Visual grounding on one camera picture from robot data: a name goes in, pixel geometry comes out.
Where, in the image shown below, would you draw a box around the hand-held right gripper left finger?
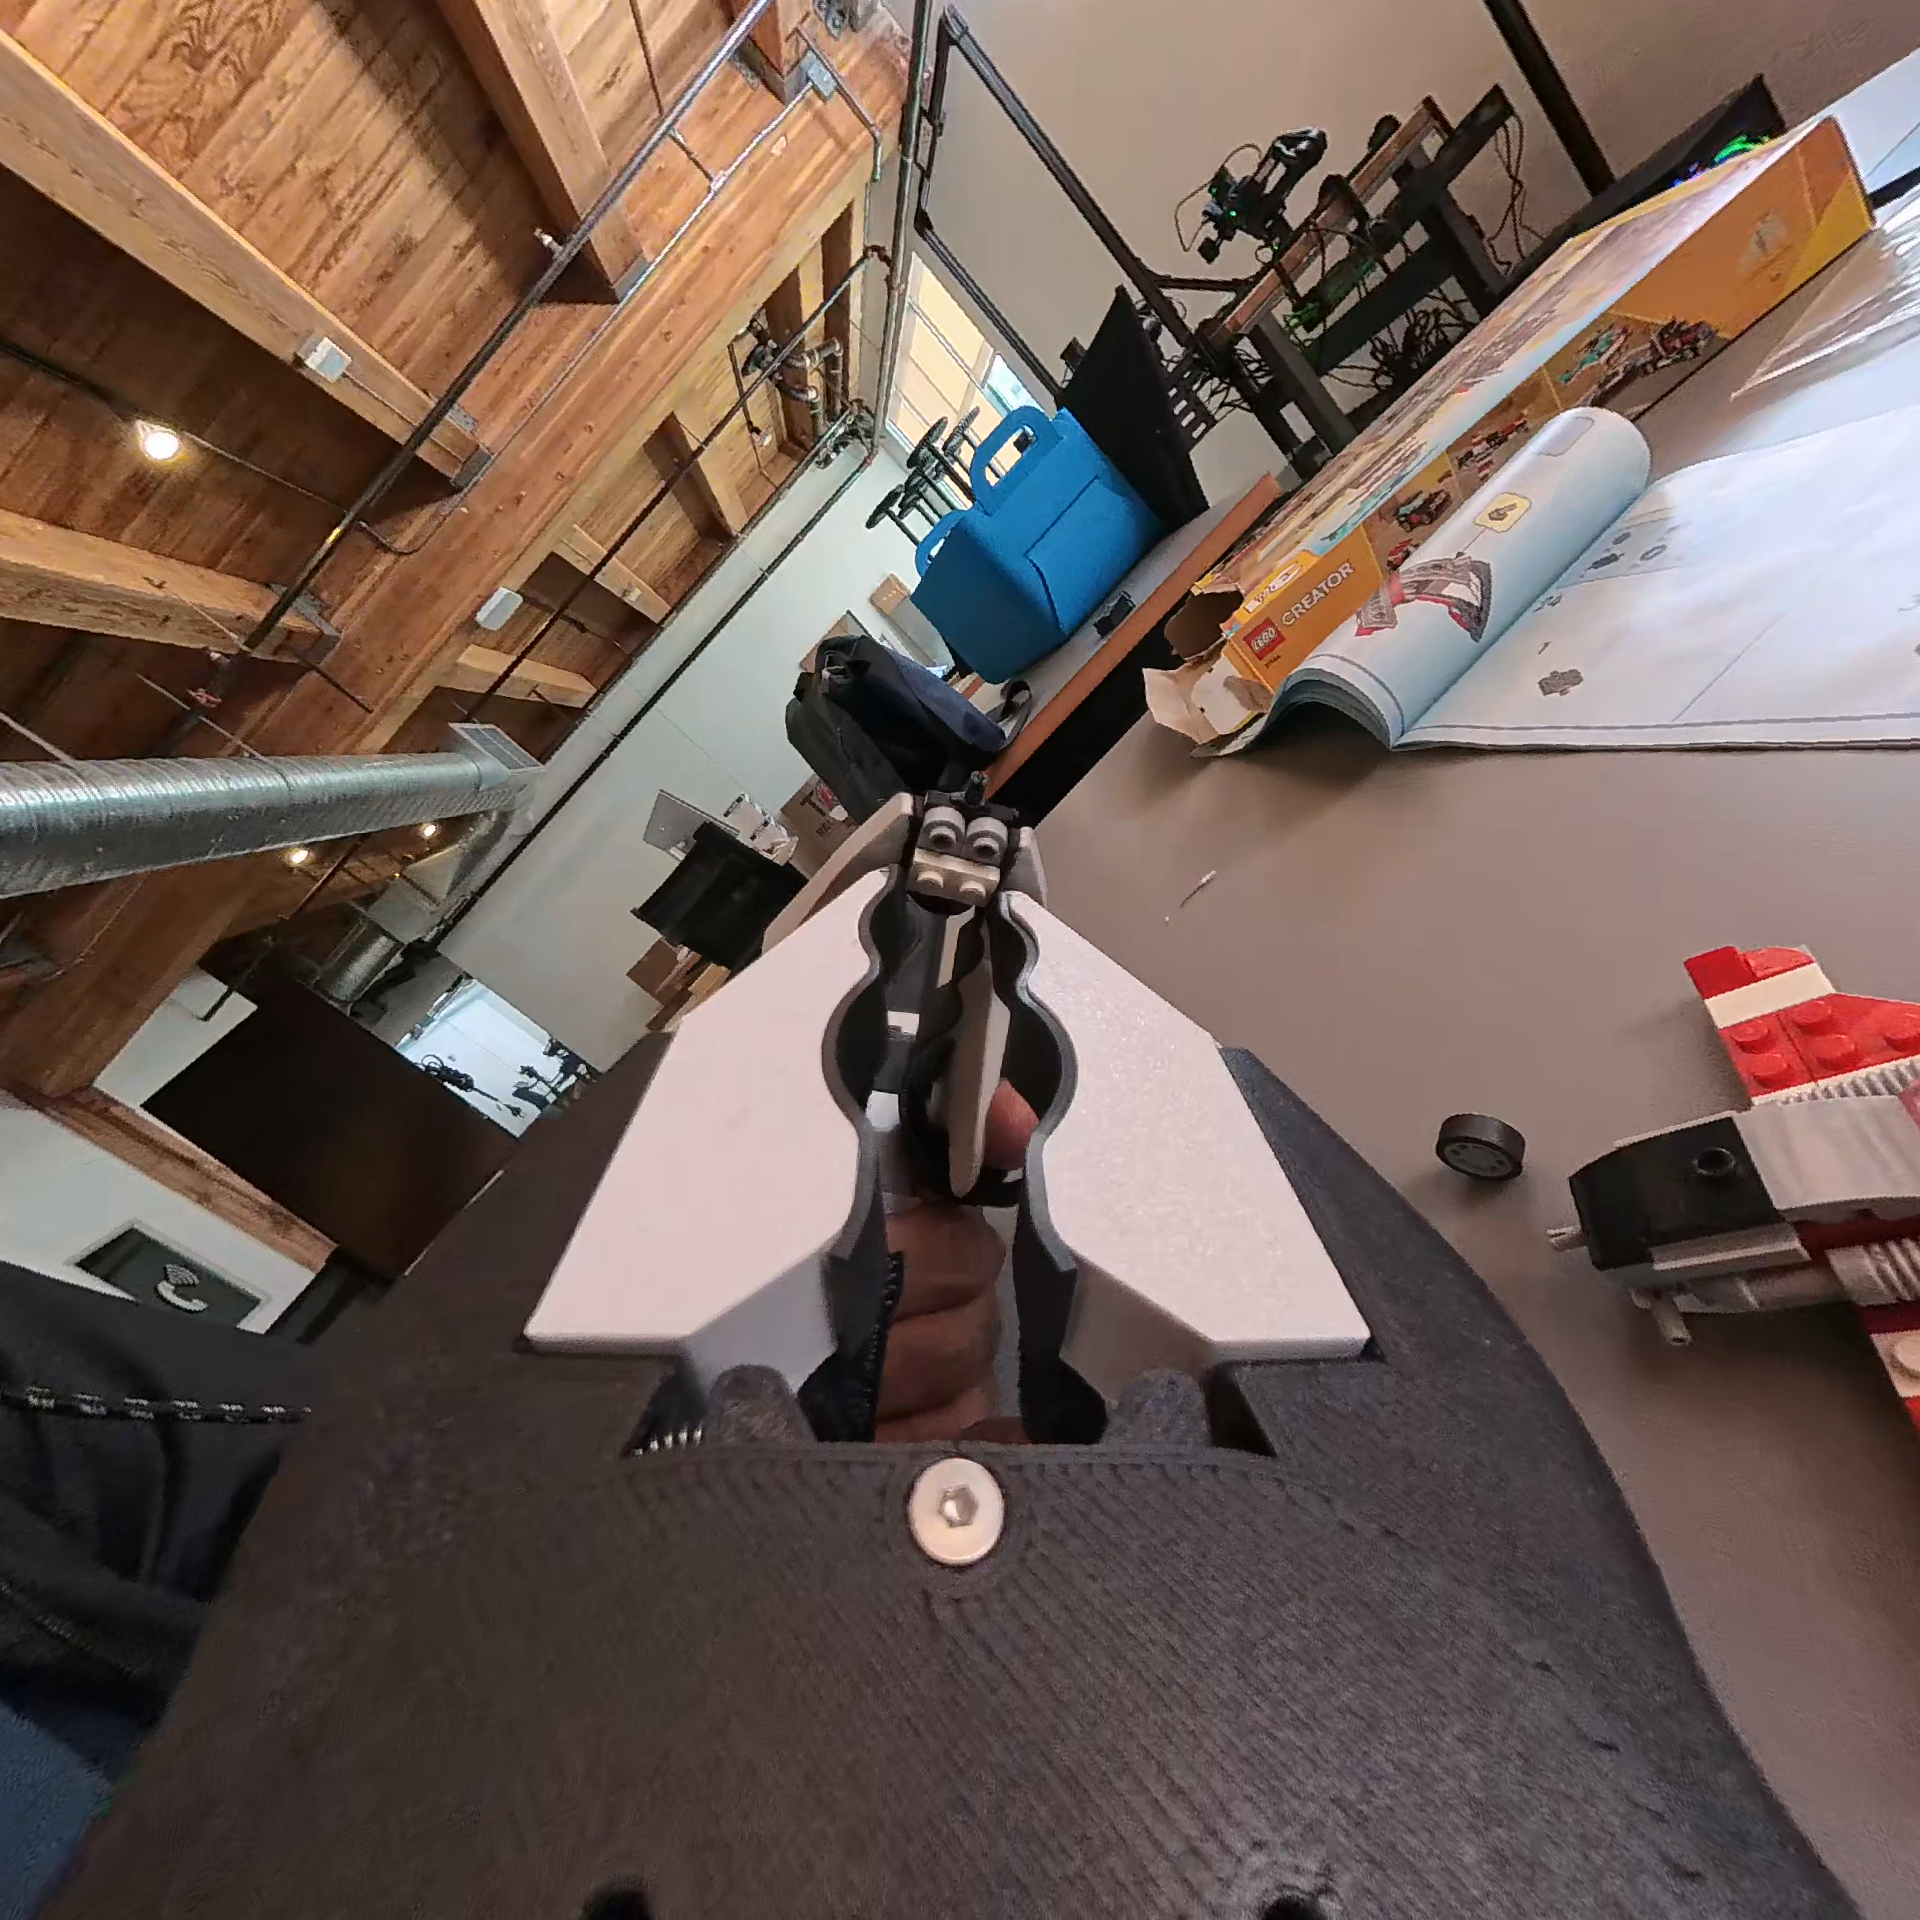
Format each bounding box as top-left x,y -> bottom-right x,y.
525,869 -> 928,1414

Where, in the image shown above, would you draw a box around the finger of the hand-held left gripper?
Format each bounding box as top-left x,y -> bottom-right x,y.
765,795 -> 912,957
946,899 -> 1007,1195

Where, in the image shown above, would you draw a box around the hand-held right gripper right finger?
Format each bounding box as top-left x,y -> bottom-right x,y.
970,881 -> 1375,1390

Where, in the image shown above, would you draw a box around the black wheel with grey axle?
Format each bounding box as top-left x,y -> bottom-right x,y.
899,788 -> 1022,917

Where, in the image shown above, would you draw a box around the red white toy brick airplane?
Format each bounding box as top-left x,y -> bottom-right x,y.
1561,945 -> 1920,1427

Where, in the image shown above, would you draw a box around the person's left forearm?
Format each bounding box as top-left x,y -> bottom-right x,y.
0,1261 -> 316,1711

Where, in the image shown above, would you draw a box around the grey desk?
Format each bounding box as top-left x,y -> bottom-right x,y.
1022,179 -> 1920,1920

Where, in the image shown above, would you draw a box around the wooden top office desk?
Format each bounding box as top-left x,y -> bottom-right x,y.
991,466 -> 1292,795

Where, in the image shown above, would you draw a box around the person's left hand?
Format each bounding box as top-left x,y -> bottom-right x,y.
870,1086 -> 1046,1445

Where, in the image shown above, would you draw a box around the black office chair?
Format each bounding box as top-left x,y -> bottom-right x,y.
632,817 -> 807,967

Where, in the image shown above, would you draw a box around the black backpack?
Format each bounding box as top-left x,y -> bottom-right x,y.
787,638 -> 1012,817

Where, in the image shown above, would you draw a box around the blue felt bag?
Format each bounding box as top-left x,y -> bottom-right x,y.
909,406 -> 1165,684

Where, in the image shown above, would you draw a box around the white instruction booklet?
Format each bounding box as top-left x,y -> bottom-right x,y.
1275,406 -> 1920,753

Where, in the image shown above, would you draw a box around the orange toy brick cardboard box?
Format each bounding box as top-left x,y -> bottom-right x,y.
1157,114 -> 1877,753

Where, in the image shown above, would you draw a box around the person's legs in jeans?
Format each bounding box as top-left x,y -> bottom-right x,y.
0,1682 -> 152,1920

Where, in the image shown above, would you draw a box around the silver ventilation duct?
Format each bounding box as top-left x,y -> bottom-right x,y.
0,751 -> 543,903

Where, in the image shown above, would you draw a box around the black camera stand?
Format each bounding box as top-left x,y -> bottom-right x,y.
1187,84 -> 1517,451

